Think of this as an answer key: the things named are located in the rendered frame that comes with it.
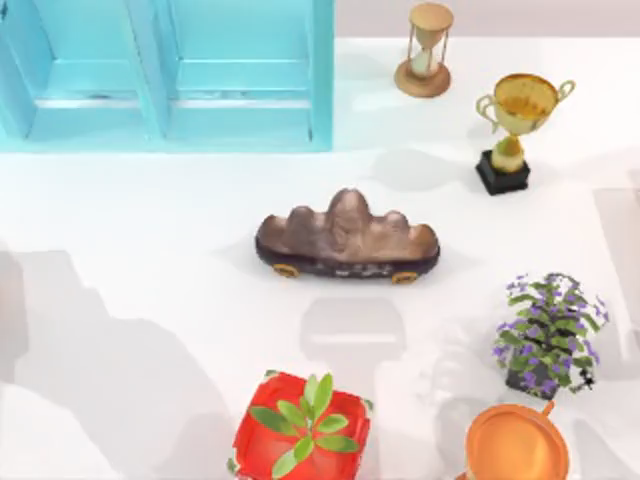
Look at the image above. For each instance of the brown mountain-shaped ornament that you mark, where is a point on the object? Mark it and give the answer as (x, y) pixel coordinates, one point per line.
(345, 240)

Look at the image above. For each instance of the red plant pot green leaves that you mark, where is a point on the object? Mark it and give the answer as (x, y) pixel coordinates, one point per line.
(305, 430)

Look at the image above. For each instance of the wooden hourglass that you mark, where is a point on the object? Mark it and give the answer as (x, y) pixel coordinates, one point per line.
(425, 55)

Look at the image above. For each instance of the light blue rack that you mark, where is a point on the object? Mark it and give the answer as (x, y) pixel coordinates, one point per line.
(165, 75)

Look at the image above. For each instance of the gold trophy black base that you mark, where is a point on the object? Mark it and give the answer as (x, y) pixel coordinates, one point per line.
(520, 105)

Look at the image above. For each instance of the purple flower plant pot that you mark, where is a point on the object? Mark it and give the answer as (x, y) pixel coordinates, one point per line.
(547, 335)

